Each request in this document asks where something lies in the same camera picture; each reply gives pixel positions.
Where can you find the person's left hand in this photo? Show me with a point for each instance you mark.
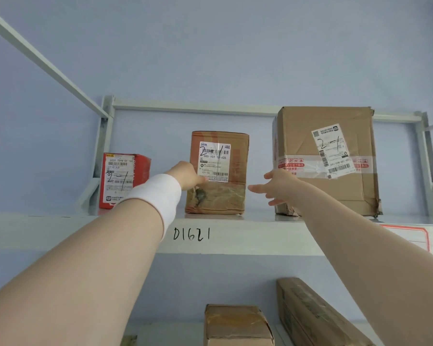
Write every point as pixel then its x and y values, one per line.
pixel 187 174

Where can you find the white metal shelf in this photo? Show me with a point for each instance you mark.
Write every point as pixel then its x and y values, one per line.
pixel 238 241

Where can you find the person's left forearm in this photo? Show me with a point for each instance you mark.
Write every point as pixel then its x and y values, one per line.
pixel 72 277

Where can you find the long brown box 2-2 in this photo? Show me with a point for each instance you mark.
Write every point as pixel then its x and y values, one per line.
pixel 310 313

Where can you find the brown taped box marked 2-1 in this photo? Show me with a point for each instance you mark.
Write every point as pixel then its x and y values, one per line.
pixel 238 147

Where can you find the brown box yellow tape 2-2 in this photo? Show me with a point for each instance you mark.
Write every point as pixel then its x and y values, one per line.
pixel 234 324

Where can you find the large cardboard box red tape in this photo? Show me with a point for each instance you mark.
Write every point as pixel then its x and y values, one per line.
pixel 299 133

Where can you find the small yellow-taped box marked 2-2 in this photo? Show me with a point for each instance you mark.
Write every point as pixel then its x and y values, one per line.
pixel 130 340

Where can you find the red-bordered label sticker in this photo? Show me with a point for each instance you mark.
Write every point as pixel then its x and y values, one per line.
pixel 415 237

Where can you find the person's right forearm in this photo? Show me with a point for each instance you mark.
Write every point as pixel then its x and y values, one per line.
pixel 375 255

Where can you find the white wristband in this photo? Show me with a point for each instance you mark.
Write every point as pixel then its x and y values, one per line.
pixel 155 198

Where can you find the red parcel box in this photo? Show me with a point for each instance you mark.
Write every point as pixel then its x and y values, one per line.
pixel 140 169

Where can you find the person's right hand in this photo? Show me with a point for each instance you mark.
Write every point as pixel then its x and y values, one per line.
pixel 285 185

